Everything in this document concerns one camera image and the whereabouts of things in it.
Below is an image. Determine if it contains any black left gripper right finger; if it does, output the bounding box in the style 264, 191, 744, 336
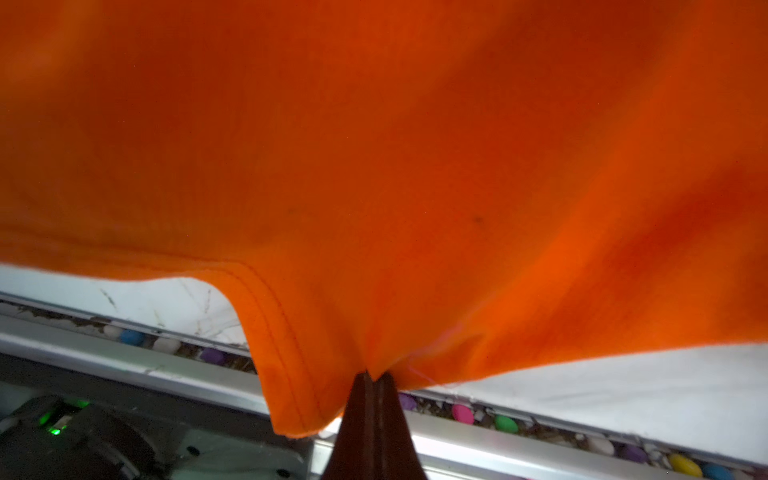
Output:
374, 373, 427, 480

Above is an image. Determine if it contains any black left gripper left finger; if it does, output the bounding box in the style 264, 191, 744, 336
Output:
322, 372, 377, 480

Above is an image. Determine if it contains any orange t-shirt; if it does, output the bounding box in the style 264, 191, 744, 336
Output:
1, 1, 767, 437

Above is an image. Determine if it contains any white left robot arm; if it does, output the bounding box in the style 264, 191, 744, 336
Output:
1, 372, 426, 479

